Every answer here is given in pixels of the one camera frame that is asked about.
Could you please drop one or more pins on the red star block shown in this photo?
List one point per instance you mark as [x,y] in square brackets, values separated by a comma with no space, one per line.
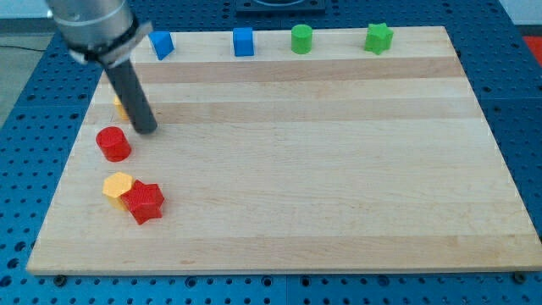
[144,201]

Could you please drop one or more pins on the yellow block behind rod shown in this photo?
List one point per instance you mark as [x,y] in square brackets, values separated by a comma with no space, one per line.
[120,108]

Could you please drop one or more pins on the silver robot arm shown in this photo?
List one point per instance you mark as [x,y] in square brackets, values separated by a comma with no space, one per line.
[101,31]

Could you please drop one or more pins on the blue triangle block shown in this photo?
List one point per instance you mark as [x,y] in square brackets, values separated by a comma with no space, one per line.
[162,43]

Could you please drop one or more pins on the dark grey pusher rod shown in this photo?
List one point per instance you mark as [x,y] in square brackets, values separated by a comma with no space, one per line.
[128,89]

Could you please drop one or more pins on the wooden board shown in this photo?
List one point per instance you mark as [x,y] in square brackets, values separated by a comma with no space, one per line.
[336,161]

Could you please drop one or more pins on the yellow hexagon block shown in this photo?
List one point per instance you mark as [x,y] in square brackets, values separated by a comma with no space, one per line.
[115,186]

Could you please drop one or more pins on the red cylinder block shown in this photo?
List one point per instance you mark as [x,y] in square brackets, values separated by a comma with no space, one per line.
[113,144]

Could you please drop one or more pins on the blue cube block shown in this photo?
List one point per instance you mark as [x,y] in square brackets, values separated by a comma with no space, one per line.
[243,42]

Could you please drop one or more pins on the green cylinder block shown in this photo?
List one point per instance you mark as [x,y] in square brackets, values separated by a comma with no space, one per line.
[301,39]

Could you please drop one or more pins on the green star block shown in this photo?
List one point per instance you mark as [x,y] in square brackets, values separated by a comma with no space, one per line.
[378,38]

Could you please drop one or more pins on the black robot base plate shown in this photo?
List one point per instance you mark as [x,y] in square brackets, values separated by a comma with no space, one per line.
[279,6]

